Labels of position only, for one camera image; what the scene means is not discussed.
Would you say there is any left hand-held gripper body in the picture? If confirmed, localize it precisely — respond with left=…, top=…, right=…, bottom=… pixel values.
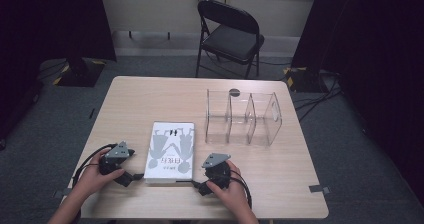
left=98, top=141, right=132, bottom=177

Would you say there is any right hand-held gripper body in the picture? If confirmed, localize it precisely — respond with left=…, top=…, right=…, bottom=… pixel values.
left=201, top=152, right=233, bottom=190

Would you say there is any white book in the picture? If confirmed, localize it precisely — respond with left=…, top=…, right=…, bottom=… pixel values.
left=143, top=121, right=196, bottom=185

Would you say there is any clear acrylic book rack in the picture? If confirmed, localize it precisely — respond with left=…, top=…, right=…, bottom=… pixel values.
left=204, top=88, right=283, bottom=148

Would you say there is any person's right hand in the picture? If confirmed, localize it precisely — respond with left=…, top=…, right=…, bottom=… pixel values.
left=205, top=160, right=251, bottom=215

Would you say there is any person's left hand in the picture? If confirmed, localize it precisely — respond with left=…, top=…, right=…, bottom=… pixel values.
left=73, top=147, right=126, bottom=199

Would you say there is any grey tape strip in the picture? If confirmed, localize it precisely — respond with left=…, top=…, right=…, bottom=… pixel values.
left=53, top=188, right=73, bottom=199
left=308, top=184, right=331, bottom=195

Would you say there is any black stand base striped tape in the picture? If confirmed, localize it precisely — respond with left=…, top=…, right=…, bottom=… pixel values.
left=283, top=66, right=322, bottom=93
left=53, top=57, right=107, bottom=88

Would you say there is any black folding chair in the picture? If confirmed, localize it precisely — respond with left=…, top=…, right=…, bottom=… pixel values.
left=194, top=0, right=266, bottom=80

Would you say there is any black curtain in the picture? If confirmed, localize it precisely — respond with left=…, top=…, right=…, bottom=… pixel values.
left=0, top=0, right=117, bottom=142
left=291, top=0, right=424, bottom=205

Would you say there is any left hand-held gripper black cable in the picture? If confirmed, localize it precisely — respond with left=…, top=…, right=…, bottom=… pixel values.
left=71, top=143, right=118, bottom=188

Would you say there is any bundle of black floor cables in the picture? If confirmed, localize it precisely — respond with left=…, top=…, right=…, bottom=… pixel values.
left=293, top=69, right=344, bottom=123

